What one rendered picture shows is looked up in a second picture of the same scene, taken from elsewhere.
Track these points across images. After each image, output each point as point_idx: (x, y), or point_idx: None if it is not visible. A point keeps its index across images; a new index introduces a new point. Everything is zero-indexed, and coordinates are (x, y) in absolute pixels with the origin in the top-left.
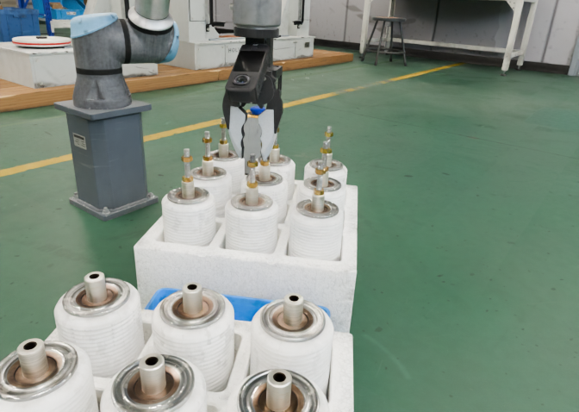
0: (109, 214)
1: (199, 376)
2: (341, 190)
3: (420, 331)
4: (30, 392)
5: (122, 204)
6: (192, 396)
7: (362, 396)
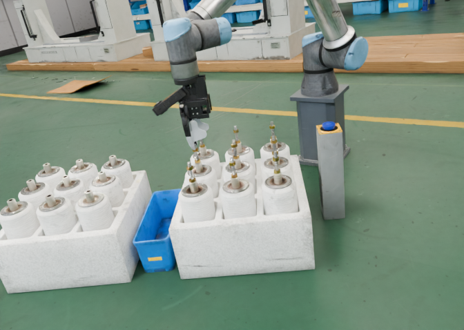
0: (299, 160)
1: (70, 190)
2: (228, 195)
3: (208, 316)
4: (72, 170)
5: (310, 159)
6: (61, 191)
7: (149, 288)
